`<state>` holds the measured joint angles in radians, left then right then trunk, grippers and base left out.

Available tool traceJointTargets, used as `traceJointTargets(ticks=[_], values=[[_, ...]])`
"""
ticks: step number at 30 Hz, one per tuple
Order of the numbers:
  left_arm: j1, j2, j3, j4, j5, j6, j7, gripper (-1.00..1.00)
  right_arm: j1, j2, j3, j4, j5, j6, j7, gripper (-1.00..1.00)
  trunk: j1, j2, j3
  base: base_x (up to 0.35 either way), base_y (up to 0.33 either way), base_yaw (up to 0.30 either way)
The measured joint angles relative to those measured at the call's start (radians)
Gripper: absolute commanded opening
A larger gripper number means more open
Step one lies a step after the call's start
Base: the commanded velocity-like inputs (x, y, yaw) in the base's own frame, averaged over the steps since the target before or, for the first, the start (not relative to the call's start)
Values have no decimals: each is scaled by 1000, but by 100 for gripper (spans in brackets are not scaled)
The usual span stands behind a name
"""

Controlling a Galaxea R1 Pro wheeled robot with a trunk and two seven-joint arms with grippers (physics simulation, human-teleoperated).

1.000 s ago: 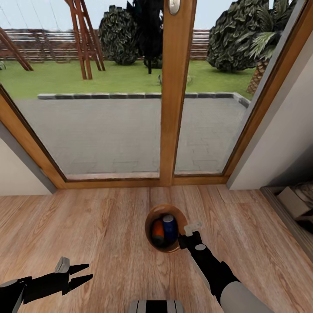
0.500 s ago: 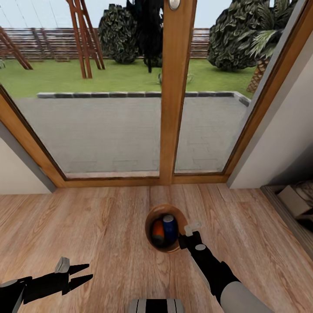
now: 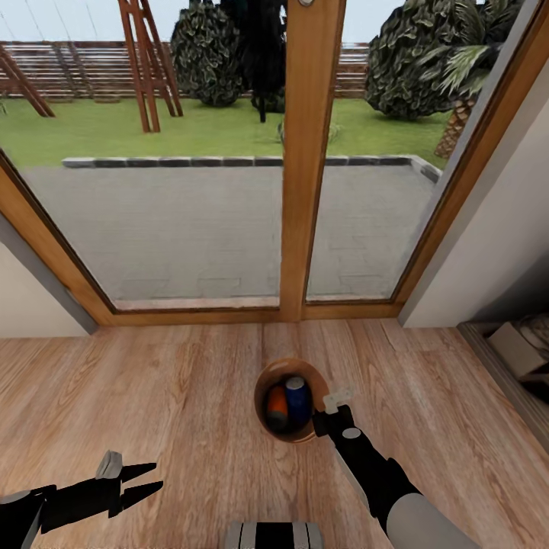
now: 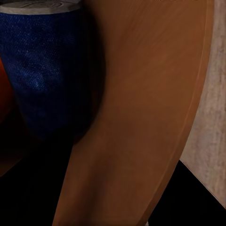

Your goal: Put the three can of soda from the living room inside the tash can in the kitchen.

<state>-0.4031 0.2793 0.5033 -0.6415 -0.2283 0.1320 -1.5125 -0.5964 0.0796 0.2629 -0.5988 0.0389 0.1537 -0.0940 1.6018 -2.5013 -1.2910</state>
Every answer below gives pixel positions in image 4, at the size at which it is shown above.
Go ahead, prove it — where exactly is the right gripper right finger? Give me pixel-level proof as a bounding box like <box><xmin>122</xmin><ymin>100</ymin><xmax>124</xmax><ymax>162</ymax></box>
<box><xmin>148</xmin><ymin>160</ymin><xmax>226</xmax><ymax>226</ymax></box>

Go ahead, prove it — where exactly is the can of soda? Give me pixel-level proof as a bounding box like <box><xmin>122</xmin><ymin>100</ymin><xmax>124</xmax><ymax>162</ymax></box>
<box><xmin>0</xmin><ymin>0</ymin><xmax>93</xmax><ymax>140</ymax></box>
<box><xmin>0</xmin><ymin>101</ymin><xmax>26</xmax><ymax>133</ymax></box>
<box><xmin>0</xmin><ymin>58</ymin><xmax>16</xmax><ymax>122</ymax></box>

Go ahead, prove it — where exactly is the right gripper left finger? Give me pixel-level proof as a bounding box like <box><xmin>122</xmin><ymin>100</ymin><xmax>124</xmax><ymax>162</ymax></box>
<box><xmin>0</xmin><ymin>125</ymin><xmax>74</xmax><ymax>226</ymax></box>

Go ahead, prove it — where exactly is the trash can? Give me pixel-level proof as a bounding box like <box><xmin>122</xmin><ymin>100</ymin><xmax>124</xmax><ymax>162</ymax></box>
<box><xmin>0</xmin><ymin>0</ymin><xmax>214</xmax><ymax>226</ymax></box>

